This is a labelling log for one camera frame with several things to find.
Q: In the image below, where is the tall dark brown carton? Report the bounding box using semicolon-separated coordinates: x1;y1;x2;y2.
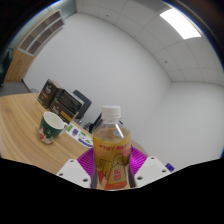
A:
36;78;64;110

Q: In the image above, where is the green and white mug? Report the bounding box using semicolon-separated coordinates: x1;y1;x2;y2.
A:
37;110;69;145

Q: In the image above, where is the orange-label tea bottle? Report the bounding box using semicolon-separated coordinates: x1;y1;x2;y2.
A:
92;105;132;191

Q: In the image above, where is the printed paper sheet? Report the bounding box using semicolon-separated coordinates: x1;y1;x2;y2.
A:
65;122;94;149

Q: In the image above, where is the dark fabric office chair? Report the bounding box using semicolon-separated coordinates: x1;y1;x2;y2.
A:
72;89;93;126

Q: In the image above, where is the large ceiling light panel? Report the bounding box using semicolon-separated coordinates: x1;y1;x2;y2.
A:
159;7;203;40

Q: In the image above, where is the black box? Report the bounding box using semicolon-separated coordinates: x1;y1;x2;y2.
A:
53;88;85;116

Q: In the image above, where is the wooden side desk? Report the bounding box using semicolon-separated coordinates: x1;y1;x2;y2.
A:
130;139;148;155

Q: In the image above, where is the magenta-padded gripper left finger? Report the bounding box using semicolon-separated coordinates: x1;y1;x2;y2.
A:
55;148;98;189

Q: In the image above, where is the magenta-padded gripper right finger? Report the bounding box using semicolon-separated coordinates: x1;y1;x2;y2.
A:
128;146;172;188

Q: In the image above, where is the brown and black carton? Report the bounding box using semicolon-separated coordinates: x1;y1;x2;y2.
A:
48;99;79;124

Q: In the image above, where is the wooden glass-door cabinet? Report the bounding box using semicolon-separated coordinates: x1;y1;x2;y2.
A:
3;9;66;83

